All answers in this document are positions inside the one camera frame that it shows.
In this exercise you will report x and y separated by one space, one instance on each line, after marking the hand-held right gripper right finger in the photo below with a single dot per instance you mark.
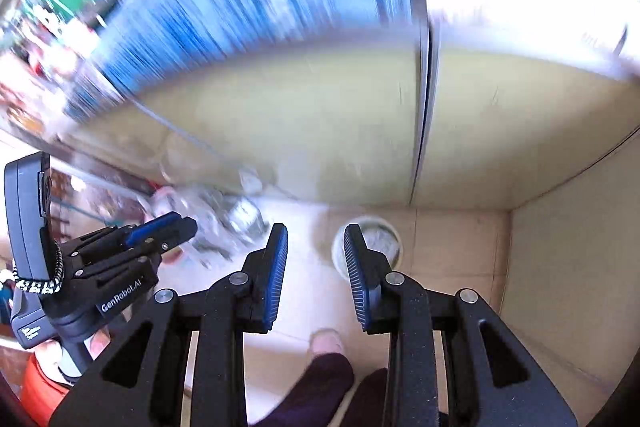
355 277

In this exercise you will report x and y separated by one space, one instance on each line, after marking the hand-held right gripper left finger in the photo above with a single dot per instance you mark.
276 277

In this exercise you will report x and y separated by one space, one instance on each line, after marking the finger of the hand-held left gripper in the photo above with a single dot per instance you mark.
172 237
150 229

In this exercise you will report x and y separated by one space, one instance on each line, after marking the small white round bin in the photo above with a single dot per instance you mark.
382 239

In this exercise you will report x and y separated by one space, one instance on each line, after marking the person's left hand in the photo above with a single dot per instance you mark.
100 343

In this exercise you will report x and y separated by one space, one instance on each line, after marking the clear bag of clutter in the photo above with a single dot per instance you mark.
215 217

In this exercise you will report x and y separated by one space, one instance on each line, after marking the person's foot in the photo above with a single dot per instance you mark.
326 341

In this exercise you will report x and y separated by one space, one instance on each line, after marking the person's dark trouser leg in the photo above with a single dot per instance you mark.
310 392
370 397

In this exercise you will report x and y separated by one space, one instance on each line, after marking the pale green cabinet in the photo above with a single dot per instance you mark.
350 122

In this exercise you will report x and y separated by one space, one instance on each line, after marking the orange container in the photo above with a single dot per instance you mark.
42 387

